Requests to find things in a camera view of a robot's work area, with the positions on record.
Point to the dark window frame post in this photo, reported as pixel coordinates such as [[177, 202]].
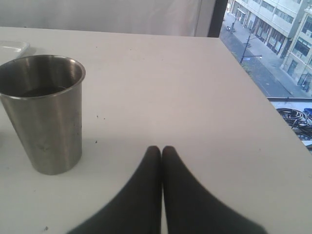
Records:
[[217, 18]]

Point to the white rectangular tray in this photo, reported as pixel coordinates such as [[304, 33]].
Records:
[[10, 50]]

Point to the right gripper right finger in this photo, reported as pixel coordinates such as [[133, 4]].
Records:
[[191, 209]]

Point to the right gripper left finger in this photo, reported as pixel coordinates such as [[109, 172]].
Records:
[[137, 208]]

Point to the stainless steel tumbler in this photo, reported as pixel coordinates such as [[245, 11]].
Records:
[[42, 96]]

